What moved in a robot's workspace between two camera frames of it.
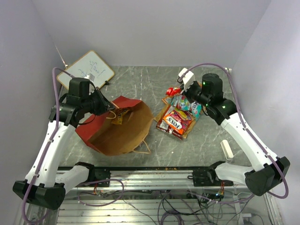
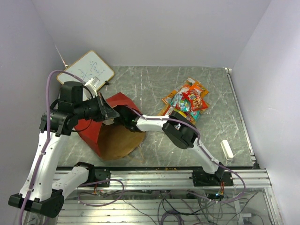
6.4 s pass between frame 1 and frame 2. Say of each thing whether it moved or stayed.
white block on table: stayed
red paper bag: moved
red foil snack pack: moved
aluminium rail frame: stayed
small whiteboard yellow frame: stayed
